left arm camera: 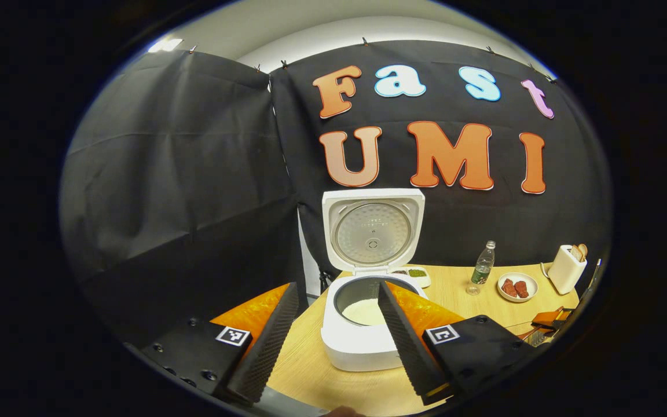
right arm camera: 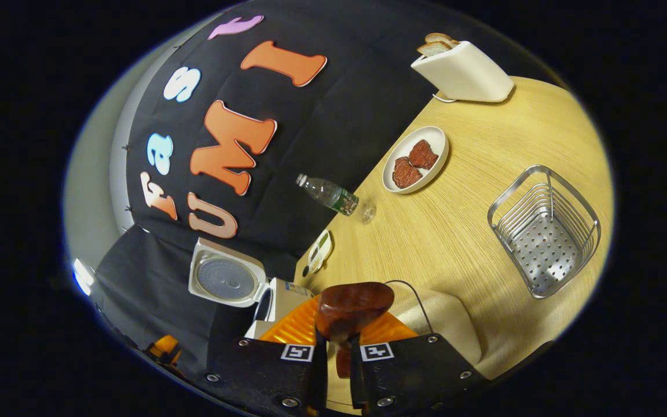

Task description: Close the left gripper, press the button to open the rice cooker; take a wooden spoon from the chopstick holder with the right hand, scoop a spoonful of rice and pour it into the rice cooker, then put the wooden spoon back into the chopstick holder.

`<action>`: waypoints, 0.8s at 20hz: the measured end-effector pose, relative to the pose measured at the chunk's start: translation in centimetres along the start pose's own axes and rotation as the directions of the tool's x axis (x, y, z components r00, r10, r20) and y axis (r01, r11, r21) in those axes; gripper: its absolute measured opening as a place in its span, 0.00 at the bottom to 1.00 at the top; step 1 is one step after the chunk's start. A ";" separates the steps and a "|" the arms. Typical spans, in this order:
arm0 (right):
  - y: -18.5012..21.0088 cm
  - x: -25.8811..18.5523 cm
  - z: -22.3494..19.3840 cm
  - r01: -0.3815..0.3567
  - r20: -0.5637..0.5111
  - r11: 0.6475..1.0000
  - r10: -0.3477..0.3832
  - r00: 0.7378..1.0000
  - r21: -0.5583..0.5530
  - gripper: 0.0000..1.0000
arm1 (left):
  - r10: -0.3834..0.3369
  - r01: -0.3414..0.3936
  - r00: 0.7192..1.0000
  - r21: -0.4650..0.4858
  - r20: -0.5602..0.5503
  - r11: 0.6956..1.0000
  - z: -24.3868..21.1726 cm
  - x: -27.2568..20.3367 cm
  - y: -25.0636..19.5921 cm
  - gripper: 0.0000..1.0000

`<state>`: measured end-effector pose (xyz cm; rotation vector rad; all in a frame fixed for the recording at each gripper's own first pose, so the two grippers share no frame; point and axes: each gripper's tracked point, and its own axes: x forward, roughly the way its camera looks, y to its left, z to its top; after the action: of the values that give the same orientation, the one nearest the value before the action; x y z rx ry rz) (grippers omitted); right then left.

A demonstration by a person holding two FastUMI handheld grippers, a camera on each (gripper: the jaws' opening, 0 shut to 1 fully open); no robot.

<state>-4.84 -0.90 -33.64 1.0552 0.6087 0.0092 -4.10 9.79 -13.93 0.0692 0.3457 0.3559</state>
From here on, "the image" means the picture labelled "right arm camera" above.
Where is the white toaster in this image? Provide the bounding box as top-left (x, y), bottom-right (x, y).
top-left (411, 41), bottom-right (515, 104)

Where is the clear plastic water bottle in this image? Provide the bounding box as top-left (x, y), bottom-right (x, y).
top-left (295, 173), bottom-right (360, 217)

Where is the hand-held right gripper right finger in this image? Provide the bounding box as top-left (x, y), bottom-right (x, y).
top-left (350, 312), bottom-right (488, 414)

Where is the metal wire chopstick holder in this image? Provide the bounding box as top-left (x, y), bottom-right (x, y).
top-left (488, 165), bottom-right (602, 299)

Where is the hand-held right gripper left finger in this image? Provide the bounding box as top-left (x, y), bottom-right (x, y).
top-left (203, 294), bottom-right (328, 416)

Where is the ceiling light panel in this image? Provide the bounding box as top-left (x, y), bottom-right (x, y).
top-left (73, 259), bottom-right (96, 296)

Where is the red meat slice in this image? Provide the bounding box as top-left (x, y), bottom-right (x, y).
top-left (393, 156), bottom-right (424, 189)
top-left (408, 139), bottom-right (439, 170)

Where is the brown wooden spoon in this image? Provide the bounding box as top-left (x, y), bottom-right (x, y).
top-left (315, 282), bottom-right (395, 380)

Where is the white divided seasoning dish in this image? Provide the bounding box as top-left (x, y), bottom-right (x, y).
top-left (308, 229), bottom-right (334, 274)

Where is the white round plate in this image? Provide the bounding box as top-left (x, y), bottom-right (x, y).
top-left (382, 126), bottom-right (450, 195)

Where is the white rice cooker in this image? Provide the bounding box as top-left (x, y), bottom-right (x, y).
top-left (189, 237), bottom-right (318, 342)

